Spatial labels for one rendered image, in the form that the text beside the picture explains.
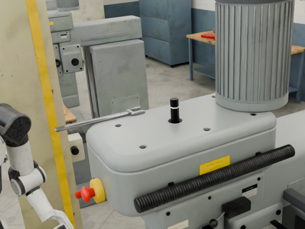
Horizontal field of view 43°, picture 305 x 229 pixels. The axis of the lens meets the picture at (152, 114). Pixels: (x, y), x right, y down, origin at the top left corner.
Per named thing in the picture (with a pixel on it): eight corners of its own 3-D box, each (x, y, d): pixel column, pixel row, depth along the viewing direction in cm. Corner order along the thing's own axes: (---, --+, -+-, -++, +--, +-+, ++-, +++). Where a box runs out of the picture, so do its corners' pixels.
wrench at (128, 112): (56, 134, 97) (56, 131, 96) (53, 128, 100) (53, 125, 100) (145, 112, 106) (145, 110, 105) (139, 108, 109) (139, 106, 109)
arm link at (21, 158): (7, 187, 165) (-4, 143, 154) (33, 173, 173) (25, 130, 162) (21, 199, 158) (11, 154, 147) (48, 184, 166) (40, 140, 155)
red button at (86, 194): (85, 206, 93) (83, 192, 91) (80, 198, 96) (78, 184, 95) (98, 202, 94) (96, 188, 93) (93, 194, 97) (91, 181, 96)
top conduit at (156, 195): (140, 216, 82) (139, 203, 81) (132, 206, 86) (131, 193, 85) (295, 158, 101) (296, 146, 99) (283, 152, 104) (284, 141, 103)
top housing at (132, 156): (123, 228, 86) (115, 165, 80) (86, 176, 108) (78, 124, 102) (281, 167, 105) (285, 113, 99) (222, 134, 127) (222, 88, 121)
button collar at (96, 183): (99, 208, 94) (96, 186, 91) (91, 196, 99) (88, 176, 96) (106, 205, 94) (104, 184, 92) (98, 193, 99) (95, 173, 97)
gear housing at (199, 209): (161, 246, 94) (159, 212, 90) (122, 197, 115) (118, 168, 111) (266, 201, 108) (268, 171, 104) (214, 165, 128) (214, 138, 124)
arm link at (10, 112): (-3, 139, 156) (-10, 109, 150) (17, 130, 162) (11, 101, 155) (12, 150, 150) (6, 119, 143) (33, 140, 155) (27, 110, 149)
